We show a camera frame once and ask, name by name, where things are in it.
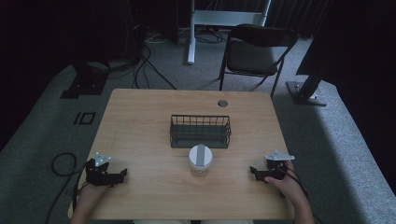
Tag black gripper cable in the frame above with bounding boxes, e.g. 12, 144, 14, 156
285, 167, 310, 200
45, 151, 89, 224

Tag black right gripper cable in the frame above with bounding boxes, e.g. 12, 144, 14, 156
285, 167, 310, 200

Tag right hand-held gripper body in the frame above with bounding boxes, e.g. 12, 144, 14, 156
264, 149, 296, 181

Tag black wire basket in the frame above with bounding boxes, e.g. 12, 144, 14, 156
169, 114, 233, 149

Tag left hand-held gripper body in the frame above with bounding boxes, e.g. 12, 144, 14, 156
85, 151, 112, 188

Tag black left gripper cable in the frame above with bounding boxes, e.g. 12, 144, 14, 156
45, 151, 89, 224

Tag person's right hand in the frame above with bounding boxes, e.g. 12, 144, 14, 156
263, 160, 301, 203

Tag white cup with lid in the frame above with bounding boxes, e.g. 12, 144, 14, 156
188, 143, 214, 177

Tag black stand with base plate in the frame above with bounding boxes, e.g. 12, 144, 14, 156
59, 59, 110, 100
285, 69, 328, 107

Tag person's left hand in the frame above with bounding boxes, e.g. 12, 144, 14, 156
78, 182, 110, 203

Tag white metal desk frame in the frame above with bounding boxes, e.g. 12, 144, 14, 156
187, 0, 273, 65

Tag black folding chair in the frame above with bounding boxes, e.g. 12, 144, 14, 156
218, 23, 299, 99

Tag black floor cables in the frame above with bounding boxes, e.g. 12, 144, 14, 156
129, 45, 177, 91

